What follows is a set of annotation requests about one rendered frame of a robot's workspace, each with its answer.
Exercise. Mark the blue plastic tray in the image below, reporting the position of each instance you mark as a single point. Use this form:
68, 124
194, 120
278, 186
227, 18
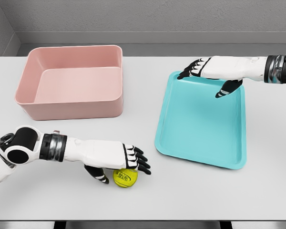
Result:
201, 121

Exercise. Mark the pink plastic basket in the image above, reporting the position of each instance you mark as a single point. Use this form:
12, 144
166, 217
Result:
71, 82

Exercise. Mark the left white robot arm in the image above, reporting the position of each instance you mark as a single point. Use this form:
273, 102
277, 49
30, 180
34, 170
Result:
38, 149

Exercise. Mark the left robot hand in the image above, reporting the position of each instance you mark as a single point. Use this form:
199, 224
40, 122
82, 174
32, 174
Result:
109, 156

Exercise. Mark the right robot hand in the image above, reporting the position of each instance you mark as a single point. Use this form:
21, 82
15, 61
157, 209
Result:
219, 68

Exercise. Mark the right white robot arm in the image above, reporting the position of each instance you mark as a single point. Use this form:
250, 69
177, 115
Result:
267, 69

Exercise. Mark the yellow tennis ball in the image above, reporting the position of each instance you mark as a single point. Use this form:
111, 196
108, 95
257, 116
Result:
125, 178

